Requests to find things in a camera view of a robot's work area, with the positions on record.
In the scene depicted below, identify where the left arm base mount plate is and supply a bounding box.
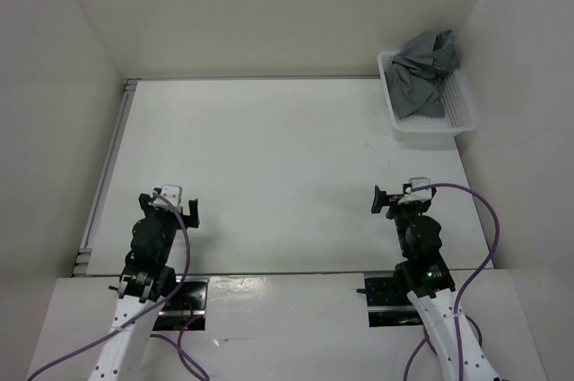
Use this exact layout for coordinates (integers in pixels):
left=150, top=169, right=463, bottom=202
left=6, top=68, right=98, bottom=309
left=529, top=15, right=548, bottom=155
left=152, top=280, right=208, bottom=332

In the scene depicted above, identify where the grey pleated skirt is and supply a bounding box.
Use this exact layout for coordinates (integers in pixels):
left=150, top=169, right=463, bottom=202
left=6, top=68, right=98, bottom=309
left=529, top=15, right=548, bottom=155
left=386, top=30, right=460, bottom=119

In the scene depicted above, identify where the aluminium table edge rail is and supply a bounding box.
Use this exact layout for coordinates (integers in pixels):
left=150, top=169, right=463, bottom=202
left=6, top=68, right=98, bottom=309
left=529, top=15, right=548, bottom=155
left=71, top=78, right=140, bottom=277

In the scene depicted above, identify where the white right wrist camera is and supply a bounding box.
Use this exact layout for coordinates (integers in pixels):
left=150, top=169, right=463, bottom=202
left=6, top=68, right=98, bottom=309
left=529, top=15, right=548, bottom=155
left=399, top=178, right=436, bottom=204

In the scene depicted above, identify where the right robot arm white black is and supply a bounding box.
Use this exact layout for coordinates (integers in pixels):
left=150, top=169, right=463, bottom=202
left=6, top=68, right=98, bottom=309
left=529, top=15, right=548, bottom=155
left=371, top=178, right=500, bottom=380

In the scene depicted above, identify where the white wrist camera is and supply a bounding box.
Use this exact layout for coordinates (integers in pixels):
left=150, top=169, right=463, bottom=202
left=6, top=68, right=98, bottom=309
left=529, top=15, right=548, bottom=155
left=150, top=185, right=183, bottom=212
left=399, top=178, right=436, bottom=204

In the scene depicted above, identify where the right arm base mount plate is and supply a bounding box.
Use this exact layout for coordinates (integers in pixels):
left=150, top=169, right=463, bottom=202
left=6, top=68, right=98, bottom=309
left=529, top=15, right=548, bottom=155
left=356, top=273, right=422, bottom=328

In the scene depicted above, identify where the white perforated plastic basket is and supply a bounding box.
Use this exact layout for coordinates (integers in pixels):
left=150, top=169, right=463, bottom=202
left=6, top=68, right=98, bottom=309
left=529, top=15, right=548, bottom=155
left=377, top=50, right=478, bottom=149

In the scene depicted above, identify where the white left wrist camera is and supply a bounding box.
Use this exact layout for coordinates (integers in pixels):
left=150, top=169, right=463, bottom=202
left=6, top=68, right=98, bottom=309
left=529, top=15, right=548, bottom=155
left=150, top=185, right=183, bottom=212

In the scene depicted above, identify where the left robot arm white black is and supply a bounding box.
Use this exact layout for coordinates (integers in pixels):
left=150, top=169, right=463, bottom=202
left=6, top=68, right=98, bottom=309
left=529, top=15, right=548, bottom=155
left=90, top=185, right=199, bottom=380

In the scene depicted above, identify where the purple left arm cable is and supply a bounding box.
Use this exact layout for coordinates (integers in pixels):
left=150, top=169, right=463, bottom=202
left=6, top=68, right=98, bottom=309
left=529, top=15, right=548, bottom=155
left=26, top=192, right=210, bottom=381

